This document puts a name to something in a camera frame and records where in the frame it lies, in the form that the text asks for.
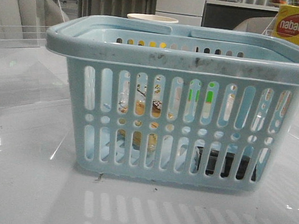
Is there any dark tissue pack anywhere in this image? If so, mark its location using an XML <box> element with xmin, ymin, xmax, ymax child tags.
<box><xmin>194</xmin><ymin>146</ymin><xmax>250</xmax><ymax>180</ymax></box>

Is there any clear acrylic shelf left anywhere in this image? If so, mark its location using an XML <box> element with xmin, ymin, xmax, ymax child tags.
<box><xmin>0</xmin><ymin>0</ymin><xmax>78</xmax><ymax>109</ymax></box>

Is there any clear acrylic stand right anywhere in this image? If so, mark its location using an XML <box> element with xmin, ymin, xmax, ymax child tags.
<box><xmin>261</xmin><ymin>15</ymin><xmax>299</xmax><ymax>43</ymax></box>

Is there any white paper cup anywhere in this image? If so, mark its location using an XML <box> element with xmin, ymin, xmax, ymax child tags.
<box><xmin>127</xmin><ymin>13</ymin><xmax>179</xmax><ymax>24</ymax></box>

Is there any white drawer cabinet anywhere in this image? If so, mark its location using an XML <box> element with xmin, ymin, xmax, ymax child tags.
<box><xmin>155</xmin><ymin>0</ymin><xmax>206</xmax><ymax>26</ymax></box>

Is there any bagged sliced bread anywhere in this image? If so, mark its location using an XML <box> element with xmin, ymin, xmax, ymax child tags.
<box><xmin>116</xmin><ymin>81</ymin><xmax>176</xmax><ymax>156</ymax></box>

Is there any light blue plastic basket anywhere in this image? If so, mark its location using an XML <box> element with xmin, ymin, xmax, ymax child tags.
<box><xmin>46</xmin><ymin>15</ymin><xmax>299</xmax><ymax>191</ymax></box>

